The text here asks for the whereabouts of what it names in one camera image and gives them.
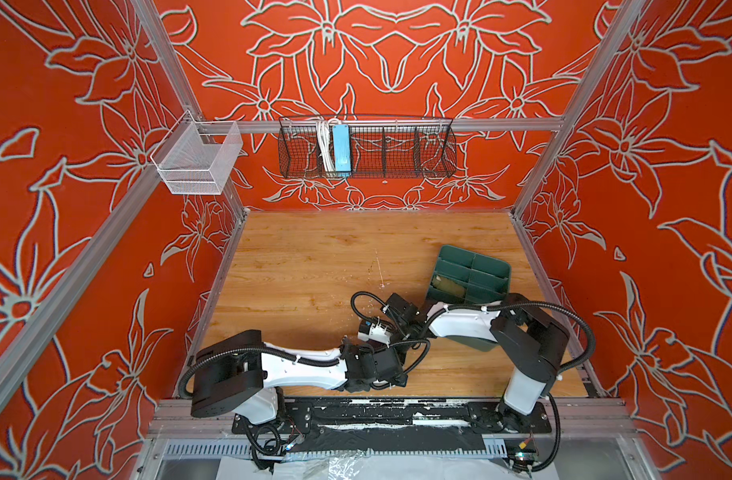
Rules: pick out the clear plastic bin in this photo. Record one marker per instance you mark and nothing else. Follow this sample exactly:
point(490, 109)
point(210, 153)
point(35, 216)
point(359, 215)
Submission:
point(196, 157)

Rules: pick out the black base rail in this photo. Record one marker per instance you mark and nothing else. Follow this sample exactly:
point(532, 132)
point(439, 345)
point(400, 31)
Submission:
point(392, 425)

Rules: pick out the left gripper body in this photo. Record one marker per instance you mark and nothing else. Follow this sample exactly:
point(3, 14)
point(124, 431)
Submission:
point(364, 349)

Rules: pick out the green divided tray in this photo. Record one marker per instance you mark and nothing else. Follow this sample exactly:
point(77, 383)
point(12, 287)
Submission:
point(471, 276)

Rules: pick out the light blue box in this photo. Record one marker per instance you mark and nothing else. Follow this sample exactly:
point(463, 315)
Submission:
point(342, 149)

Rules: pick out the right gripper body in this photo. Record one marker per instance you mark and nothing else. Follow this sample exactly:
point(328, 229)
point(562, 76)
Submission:
point(401, 335)

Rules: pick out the black wire basket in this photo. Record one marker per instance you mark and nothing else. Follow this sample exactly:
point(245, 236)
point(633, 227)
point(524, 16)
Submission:
point(382, 147)

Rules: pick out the green striped sock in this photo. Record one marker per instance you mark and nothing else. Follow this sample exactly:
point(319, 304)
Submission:
point(448, 286)

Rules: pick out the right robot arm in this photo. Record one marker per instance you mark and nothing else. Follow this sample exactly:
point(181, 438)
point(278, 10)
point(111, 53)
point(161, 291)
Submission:
point(534, 341)

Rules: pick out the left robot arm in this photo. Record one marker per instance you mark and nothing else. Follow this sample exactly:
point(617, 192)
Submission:
point(244, 374)

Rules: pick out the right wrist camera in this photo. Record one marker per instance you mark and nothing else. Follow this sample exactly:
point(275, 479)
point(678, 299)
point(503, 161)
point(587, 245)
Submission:
point(375, 331)

